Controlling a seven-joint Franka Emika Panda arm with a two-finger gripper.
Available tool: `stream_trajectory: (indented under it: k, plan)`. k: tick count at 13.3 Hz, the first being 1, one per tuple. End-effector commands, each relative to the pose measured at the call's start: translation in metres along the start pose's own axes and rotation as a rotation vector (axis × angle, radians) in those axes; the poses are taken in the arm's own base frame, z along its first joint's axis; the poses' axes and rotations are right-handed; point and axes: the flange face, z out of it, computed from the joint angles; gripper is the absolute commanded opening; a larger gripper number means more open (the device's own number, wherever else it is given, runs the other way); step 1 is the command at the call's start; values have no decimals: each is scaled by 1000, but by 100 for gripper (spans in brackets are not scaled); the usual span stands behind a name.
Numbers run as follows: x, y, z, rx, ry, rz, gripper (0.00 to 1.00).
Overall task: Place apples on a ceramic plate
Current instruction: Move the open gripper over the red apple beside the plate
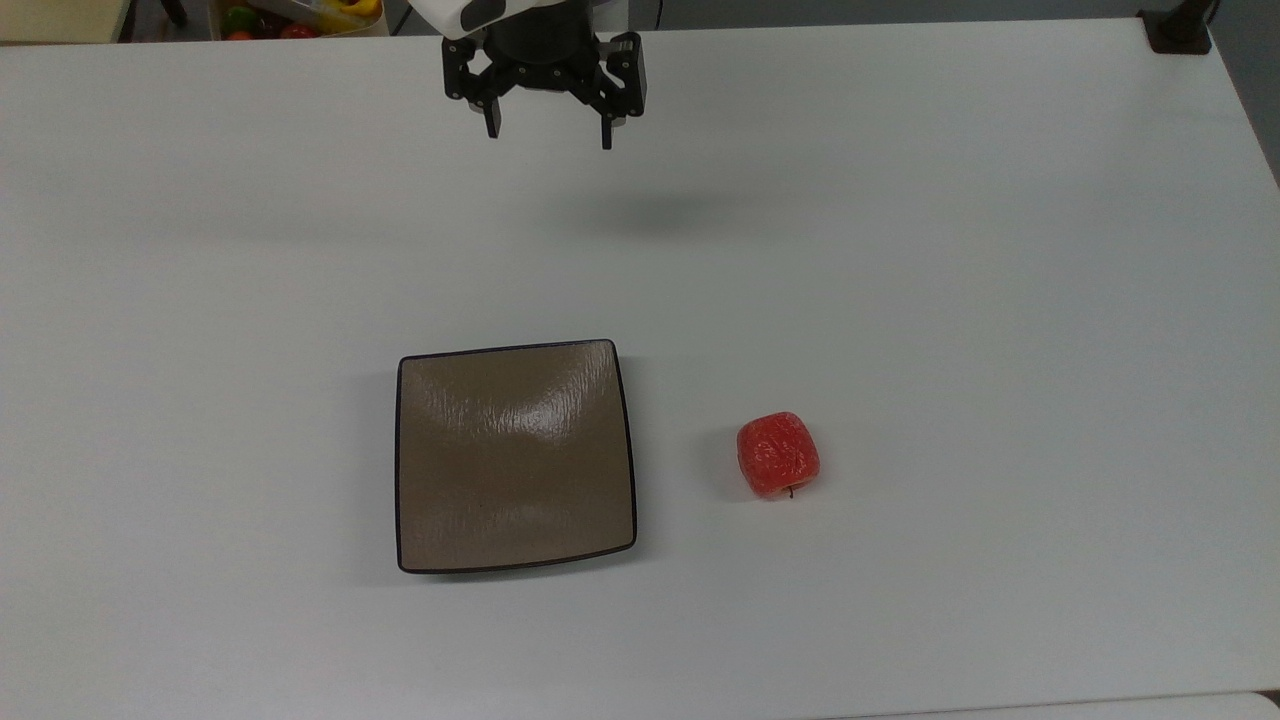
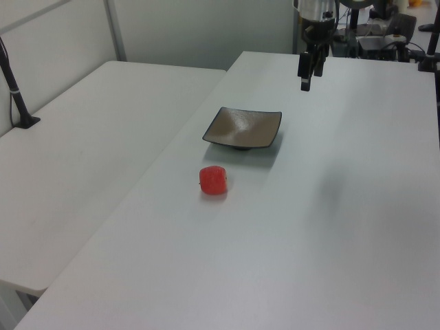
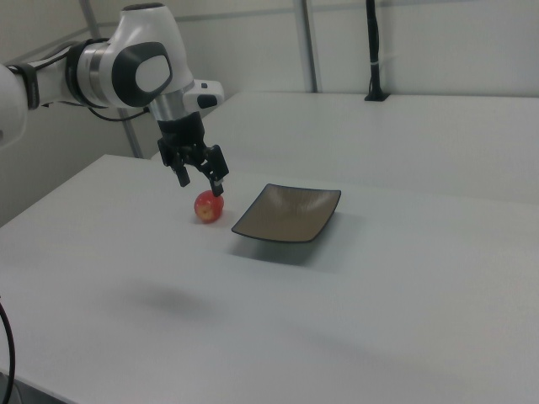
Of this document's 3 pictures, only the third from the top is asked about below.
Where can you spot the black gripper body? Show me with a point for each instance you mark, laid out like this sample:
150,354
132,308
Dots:
182,131

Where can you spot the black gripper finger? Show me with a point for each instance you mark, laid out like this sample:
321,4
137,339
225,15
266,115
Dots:
217,165
182,171

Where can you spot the red apple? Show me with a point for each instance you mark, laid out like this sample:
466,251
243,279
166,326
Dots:
207,207

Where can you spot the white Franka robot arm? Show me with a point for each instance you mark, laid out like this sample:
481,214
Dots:
139,50

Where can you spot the square brown ceramic plate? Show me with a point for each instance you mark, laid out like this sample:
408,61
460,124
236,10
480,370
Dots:
286,214

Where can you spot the black pole with base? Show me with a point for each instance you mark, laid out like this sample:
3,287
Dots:
374,50

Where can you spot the grey aluminium frame post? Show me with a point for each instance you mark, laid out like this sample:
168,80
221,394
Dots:
307,46
131,134

